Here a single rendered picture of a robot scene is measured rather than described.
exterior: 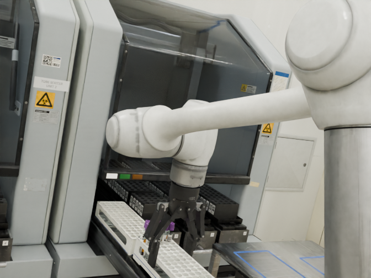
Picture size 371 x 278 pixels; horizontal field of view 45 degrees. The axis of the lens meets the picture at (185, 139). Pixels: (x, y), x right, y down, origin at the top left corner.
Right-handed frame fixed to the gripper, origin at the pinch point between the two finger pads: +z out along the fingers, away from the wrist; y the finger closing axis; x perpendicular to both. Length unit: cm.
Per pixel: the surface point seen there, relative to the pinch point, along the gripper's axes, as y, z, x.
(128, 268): -6.8, 7.5, 8.8
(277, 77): 57, -51, 38
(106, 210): -4.7, 1.2, 34.5
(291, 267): 44.2, 5.7, -1.6
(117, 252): -6.5, 7.2, 17.7
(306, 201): 218, 41, 150
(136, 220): 2.4, 1.6, 27.0
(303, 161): 203, 7, 149
